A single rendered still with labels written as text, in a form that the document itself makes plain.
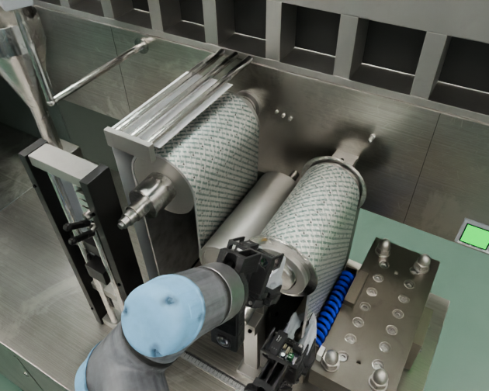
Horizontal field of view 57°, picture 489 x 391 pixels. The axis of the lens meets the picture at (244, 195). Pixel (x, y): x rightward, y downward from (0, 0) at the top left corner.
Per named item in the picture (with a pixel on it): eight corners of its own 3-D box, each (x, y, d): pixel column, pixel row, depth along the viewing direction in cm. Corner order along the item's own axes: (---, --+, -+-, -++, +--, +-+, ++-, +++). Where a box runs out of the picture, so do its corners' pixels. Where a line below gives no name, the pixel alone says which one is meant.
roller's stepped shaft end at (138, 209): (115, 229, 79) (110, 216, 77) (136, 208, 82) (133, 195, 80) (128, 236, 78) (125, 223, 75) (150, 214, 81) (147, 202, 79)
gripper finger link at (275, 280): (301, 256, 75) (280, 263, 67) (289, 288, 76) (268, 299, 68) (285, 249, 77) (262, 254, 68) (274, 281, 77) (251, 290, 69)
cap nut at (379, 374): (365, 386, 87) (369, 375, 84) (372, 370, 89) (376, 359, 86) (383, 396, 86) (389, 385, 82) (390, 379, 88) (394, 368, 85)
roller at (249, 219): (201, 274, 96) (195, 237, 88) (258, 201, 112) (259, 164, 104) (249, 298, 92) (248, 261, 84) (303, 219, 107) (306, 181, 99)
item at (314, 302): (300, 344, 95) (307, 293, 82) (341, 265, 109) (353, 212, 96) (303, 344, 94) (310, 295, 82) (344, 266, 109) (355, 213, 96)
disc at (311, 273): (244, 275, 88) (242, 225, 78) (244, 274, 89) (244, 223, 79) (313, 308, 83) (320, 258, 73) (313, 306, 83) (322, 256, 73)
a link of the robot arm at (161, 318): (98, 318, 46) (148, 264, 44) (160, 295, 56) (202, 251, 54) (143, 382, 44) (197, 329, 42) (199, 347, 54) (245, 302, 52)
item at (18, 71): (49, 226, 137) (-36, 48, 97) (82, 197, 145) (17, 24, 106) (82, 243, 131) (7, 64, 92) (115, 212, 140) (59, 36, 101)
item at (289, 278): (253, 277, 83) (257, 254, 78) (258, 270, 84) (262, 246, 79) (289, 297, 81) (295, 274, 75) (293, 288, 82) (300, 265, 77)
